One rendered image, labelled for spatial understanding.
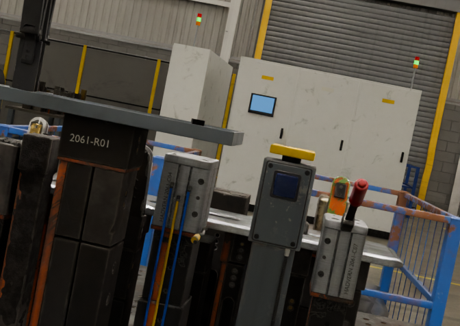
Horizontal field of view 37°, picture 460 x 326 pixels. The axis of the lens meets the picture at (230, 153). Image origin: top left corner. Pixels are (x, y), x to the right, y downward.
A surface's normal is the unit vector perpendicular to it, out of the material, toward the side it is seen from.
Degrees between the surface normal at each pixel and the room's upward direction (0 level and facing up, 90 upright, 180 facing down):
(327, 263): 90
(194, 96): 90
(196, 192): 90
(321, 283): 90
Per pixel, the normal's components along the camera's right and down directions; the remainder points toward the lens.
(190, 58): -0.13, 0.03
